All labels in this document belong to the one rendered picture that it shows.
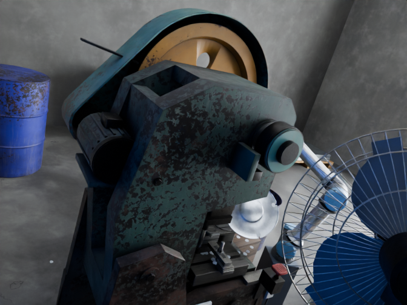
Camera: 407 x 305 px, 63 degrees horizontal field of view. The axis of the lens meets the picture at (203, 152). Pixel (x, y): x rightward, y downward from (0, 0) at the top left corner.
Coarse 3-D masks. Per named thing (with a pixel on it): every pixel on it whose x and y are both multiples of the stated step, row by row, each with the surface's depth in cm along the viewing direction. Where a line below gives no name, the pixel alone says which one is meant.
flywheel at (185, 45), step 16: (160, 32) 152; (176, 32) 148; (192, 32) 152; (208, 32) 156; (224, 32) 160; (144, 48) 151; (160, 48) 148; (176, 48) 155; (192, 48) 159; (208, 48) 164; (224, 48) 168; (240, 48) 169; (144, 64) 147; (192, 64) 163; (208, 64) 171; (224, 64) 172; (240, 64) 175; (256, 80) 183
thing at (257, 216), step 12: (240, 204) 171; (252, 204) 171; (264, 204) 173; (240, 216) 169; (252, 216) 169; (264, 216) 171; (276, 216) 172; (240, 228) 166; (252, 228) 167; (264, 228) 168
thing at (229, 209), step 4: (224, 208) 153; (228, 208) 155; (232, 208) 156; (208, 212) 152; (212, 212) 151; (216, 212) 152; (220, 212) 153; (224, 212) 155; (228, 212) 156; (232, 212) 158; (212, 216) 152
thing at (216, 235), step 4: (208, 228) 162; (212, 228) 163; (212, 232) 160; (216, 232) 161; (208, 236) 156; (216, 236) 159; (204, 240) 156; (208, 240) 158; (212, 240) 159; (216, 240) 161
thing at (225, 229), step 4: (224, 224) 169; (216, 228) 164; (220, 228) 164; (224, 228) 165; (228, 228) 166; (220, 232) 162; (224, 232) 162; (228, 232) 164; (232, 232) 165; (220, 236) 168; (224, 236) 166; (228, 236) 168; (232, 236) 170; (224, 240) 168; (228, 240) 170; (232, 240) 171
